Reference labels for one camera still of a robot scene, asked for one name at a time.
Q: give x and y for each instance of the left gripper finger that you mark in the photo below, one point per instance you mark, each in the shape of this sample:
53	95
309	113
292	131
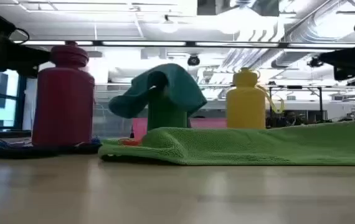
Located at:
39	57

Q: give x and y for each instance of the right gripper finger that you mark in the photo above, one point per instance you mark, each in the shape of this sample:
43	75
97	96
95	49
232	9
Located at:
330	59

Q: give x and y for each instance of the magenta sports bottle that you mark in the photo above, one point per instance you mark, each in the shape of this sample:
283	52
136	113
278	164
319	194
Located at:
63	99

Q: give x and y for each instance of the black coil wristband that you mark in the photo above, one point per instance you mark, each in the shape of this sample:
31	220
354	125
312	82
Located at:
25	152

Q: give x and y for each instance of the yellow sports bottle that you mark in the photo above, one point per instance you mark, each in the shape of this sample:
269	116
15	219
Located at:
246	105

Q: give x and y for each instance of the lime green microfibre cloth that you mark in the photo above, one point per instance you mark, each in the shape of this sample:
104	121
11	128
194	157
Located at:
243	146

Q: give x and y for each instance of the orange coil wristband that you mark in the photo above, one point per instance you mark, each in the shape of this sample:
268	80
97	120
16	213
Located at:
130	142

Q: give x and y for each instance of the green sports bottle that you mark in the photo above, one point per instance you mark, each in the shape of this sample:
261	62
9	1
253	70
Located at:
165	115

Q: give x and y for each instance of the teal microfibre cloth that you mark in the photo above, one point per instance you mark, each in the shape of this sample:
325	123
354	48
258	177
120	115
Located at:
177	90

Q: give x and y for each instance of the white LED light strip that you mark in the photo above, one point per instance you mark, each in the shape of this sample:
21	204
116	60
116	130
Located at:
143	43
320	45
40	43
236	44

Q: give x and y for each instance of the black ceiling spotlight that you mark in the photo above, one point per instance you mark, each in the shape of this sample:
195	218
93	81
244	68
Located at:
314	62

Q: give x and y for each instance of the large clear plastic bin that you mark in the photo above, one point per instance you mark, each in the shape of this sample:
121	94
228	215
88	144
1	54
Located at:
112	124

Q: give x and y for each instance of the pink plastic tray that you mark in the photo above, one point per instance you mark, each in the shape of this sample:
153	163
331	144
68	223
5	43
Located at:
139	127

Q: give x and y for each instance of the black background workbench frame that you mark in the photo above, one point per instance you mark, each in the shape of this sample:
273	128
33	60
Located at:
320	102

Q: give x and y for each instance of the black overhead camera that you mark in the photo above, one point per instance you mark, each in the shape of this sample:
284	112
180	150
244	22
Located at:
193	60

